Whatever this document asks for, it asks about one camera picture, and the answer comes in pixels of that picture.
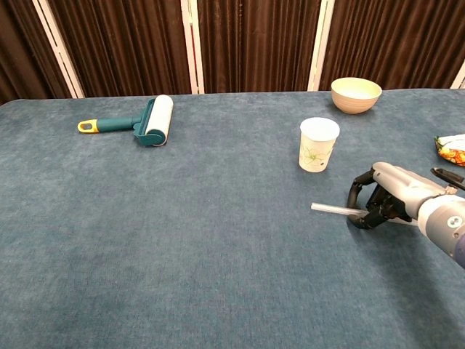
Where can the blue table cloth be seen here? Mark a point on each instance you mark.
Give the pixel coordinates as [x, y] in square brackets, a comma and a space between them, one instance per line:
[181, 236]

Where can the brown curtain panel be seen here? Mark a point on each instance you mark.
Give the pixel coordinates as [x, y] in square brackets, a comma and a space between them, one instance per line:
[254, 43]
[123, 47]
[396, 40]
[22, 51]

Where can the cream ceramic bowl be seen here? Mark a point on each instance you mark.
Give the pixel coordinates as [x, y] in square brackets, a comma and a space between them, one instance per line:
[356, 100]

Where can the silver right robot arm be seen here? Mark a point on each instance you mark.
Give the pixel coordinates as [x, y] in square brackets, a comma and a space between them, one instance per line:
[447, 225]

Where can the clear plastic tube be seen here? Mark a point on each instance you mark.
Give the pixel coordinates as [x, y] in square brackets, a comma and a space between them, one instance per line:
[327, 208]

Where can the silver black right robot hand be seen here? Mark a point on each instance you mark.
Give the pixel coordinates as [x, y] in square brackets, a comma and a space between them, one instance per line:
[396, 181]

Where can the green white snack bag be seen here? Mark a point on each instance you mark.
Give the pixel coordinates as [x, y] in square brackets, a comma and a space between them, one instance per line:
[454, 149]

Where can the white floral paper cup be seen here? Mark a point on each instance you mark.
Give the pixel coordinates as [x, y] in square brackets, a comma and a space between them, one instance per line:
[316, 152]

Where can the white partition frame post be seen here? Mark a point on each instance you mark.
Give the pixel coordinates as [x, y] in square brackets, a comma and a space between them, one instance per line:
[459, 78]
[192, 47]
[320, 47]
[60, 51]

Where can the teal lint roller yellow tip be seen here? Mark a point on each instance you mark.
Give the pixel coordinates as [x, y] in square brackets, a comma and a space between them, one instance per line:
[158, 118]

